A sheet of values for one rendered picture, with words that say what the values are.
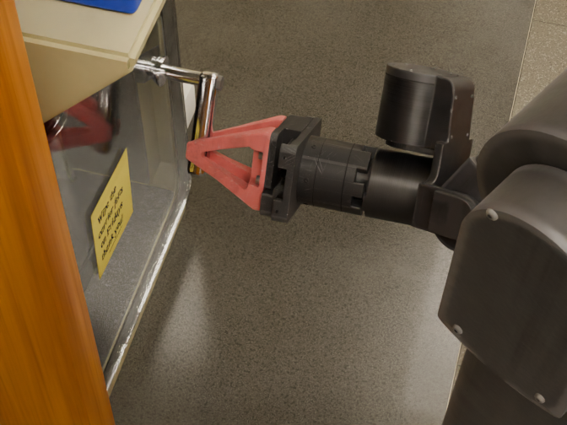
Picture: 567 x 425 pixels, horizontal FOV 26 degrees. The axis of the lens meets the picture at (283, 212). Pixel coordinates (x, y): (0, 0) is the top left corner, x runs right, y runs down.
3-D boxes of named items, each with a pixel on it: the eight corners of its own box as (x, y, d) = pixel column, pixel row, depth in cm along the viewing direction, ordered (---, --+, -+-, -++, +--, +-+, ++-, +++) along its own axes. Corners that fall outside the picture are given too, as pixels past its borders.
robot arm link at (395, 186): (432, 237, 97) (438, 222, 103) (448, 153, 96) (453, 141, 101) (347, 220, 98) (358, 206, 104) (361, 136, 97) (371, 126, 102)
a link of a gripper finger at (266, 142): (182, 116, 99) (295, 137, 97) (207, 97, 105) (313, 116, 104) (174, 196, 101) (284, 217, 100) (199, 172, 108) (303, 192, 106)
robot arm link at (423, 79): (471, 247, 92) (519, 232, 99) (500, 95, 89) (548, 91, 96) (337, 206, 98) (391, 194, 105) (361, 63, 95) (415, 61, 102)
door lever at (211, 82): (153, 159, 105) (143, 168, 103) (166, 52, 102) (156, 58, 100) (213, 173, 105) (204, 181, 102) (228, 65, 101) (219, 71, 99)
